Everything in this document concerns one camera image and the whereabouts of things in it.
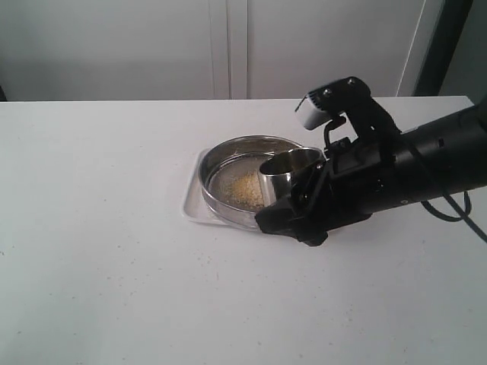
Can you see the round steel mesh sieve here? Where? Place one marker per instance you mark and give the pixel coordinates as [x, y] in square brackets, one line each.
[232, 158]

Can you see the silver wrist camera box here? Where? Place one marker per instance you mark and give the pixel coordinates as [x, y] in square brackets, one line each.
[311, 114]

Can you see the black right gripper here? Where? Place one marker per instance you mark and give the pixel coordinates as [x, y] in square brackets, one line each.
[359, 166]

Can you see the white rectangular plastic tray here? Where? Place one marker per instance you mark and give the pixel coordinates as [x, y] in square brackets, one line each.
[194, 207]

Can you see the pile of beige rice grains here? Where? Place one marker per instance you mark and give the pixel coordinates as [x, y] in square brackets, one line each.
[244, 192]

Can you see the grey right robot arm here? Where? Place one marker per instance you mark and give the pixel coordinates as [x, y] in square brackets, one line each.
[435, 161]

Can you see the stainless steel cup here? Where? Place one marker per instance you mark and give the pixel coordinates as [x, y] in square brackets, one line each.
[282, 171]

